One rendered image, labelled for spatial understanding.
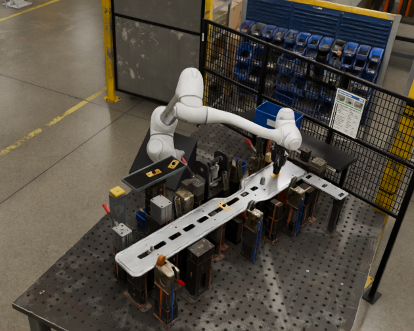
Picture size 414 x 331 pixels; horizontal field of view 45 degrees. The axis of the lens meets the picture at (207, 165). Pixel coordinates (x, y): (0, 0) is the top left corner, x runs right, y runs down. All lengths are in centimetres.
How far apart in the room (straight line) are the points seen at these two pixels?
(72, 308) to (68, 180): 219
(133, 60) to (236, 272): 336
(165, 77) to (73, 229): 212
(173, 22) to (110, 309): 331
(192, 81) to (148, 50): 273
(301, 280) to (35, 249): 213
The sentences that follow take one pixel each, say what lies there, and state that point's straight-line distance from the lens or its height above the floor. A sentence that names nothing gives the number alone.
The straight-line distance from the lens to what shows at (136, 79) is 577.
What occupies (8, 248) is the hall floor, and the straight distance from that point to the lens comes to 418.
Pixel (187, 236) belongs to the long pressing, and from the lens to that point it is 264.
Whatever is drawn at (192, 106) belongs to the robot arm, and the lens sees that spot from 277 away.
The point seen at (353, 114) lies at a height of 131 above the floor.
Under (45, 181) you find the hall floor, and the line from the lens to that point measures 480.
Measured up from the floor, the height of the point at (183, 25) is 110.
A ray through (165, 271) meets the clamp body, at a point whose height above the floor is 106.
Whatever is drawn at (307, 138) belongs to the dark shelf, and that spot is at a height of 103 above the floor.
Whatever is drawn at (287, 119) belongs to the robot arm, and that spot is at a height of 143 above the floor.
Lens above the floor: 279
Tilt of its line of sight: 34 degrees down
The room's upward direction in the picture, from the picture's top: 4 degrees clockwise
